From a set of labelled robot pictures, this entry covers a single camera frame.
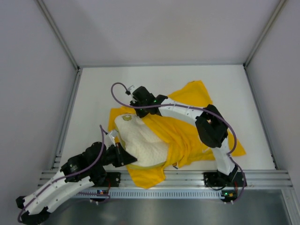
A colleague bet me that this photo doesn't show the white pillow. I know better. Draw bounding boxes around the white pillow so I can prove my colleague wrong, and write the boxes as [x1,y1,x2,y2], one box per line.
[114,113,168,170]

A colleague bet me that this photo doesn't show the yellow Pikachu pillowcase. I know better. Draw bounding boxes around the yellow Pikachu pillowcase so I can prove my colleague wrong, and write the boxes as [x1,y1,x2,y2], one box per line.
[107,80,247,189]

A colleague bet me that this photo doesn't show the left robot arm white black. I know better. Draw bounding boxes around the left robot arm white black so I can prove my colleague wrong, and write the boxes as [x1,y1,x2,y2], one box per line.
[16,142,137,225]

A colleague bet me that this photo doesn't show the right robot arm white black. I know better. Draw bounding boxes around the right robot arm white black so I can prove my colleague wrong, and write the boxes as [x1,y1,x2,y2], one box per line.
[126,86,238,187]

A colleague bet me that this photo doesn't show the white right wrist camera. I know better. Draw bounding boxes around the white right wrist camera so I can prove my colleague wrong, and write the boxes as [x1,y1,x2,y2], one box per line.
[125,85,136,96]

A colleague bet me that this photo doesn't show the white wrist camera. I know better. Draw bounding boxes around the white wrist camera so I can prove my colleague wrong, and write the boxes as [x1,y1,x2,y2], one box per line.
[105,129,120,148]
[125,85,136,96]

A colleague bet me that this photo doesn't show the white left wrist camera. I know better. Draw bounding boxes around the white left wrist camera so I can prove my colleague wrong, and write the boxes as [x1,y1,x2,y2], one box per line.
[105,129,120,148]

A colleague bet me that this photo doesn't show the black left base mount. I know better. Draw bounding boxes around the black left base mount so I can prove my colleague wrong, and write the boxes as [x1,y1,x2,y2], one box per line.
[102,172,121,188]

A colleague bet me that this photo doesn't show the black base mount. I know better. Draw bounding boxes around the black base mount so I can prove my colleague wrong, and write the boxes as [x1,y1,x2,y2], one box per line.
[102,172,121,188]
[203,171,237,190]

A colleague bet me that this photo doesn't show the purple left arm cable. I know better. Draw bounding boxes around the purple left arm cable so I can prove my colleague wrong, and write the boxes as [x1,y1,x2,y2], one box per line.
[17,124,111,223]

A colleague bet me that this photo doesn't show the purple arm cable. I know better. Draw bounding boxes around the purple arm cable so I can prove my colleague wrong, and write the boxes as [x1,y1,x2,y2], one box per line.
[17,124,111,223]
[111,82,247,204]

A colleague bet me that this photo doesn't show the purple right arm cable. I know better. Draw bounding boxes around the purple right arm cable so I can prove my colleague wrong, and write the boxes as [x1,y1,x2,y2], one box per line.
[111,82,247,204]

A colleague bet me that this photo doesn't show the slotted grey cable duct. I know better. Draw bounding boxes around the slotted grey cable duct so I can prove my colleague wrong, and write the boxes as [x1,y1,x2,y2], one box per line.
[75,188,240,200]

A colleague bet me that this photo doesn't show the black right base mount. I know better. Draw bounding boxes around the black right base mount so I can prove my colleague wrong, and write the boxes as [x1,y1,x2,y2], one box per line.
[203,171,237,190]

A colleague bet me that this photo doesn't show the left aluminium frame post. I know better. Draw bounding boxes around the left aluminium frame post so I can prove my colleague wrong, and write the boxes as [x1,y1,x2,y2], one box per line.
[35,0,82,71]

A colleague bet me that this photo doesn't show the aluminium frame post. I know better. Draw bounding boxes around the aluminium frame post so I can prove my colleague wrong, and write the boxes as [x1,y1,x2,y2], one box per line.
[243,0,288,68]
[35,0,82,71]

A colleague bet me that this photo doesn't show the aluminium front rail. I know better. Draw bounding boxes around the aluminium front rail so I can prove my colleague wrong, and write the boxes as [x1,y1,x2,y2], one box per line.
[38,170,293,188]

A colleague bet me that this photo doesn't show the right aluminium frame post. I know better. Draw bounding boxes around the right aluminium frame post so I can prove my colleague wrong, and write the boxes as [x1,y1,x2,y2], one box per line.
[243,0,288,68]

